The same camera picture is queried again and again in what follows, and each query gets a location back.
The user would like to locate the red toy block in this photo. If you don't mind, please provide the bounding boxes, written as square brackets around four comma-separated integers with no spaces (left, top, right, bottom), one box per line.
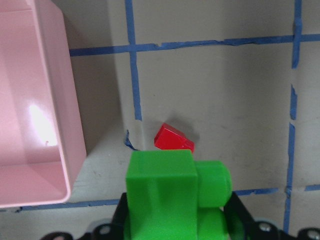
[154,123,195,153]

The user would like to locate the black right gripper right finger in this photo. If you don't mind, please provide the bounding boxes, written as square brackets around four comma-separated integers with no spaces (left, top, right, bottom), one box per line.
[223,191,283,240]

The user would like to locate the brown paper table cover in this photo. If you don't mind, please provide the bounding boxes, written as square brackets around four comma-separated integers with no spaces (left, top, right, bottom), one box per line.
[0,0,320,240]

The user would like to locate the green toy block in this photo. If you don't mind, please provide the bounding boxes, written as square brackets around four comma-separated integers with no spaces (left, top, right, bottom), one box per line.
[124,150,232,240]

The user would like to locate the pink plastic box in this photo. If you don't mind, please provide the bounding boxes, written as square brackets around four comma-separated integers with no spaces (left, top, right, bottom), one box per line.
[0,0,87,209]

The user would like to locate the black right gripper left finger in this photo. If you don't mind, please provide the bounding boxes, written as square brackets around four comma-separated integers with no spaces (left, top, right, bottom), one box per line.
[86,192,130,240]

